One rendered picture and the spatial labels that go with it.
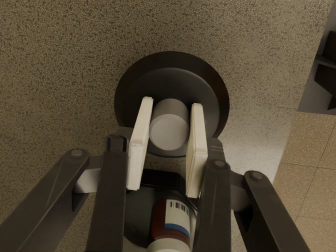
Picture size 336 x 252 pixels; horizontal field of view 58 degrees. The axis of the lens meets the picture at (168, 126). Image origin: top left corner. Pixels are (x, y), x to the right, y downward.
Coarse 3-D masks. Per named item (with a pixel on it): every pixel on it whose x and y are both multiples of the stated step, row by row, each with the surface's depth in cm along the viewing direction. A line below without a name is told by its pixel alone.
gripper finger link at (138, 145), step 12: (144, 96) 22; (144, 108) 20; (144, 120) 18; (132, 132) 17; (144, 132) 17; (132, 144) 16; (144, 144) 17; (132, 156) 16; (144, 156) 19; (132, 168) 16; (132, 180) 17
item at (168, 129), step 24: (144, 72) 22; (168, 72) 22; (192, 72) 22; (216, 72) 23; (120, 96) 23; (168, 96) 22; (192, 96) 22; (216, 96) 22; (120, 120) 24; (168, 120) 20; (216, 120) 23; (168, 144) 21
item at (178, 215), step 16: (144, 192) 30; (160, 192) 30; (128, 208) 29; (144, 208) 28; (160, 208) 28; (176, 208) 29; (192, 208) 32; (128, 224) 27; (144, 224) 26; (160, 224) 26; (176, 224) 27; (192, 224) 29; (128, 240) 25; (144, 240) 25; (160, 240) 25; (176, 240) 26; (192, 240) 28
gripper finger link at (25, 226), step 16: (64, 160) 14; (80, 160) 14; (48, 176) 13; (64, 176) 13; (32, 192) 12; (48, 192) 12; (64, 192) 12; (16, 208) 11; (32, 208) 11; (48, 208) 11; (64, 208) 13; (0, 224) 10; (16, 224) 10; (32, 224) 11; (48, 224) 11; (64, 224) 13; (0, 240) 10; (16, 240) 10; (32, 240) 10; (48, 240) 12
